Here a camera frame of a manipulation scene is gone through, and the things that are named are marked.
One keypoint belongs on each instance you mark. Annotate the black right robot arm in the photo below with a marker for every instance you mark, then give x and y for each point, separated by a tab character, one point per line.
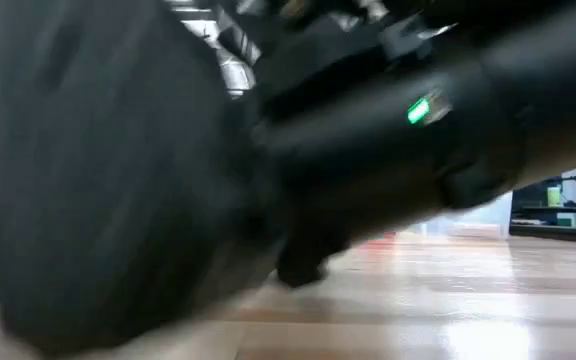
418	150

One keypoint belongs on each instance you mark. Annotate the clear plastic bin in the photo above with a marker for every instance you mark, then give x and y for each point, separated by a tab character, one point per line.
473	220

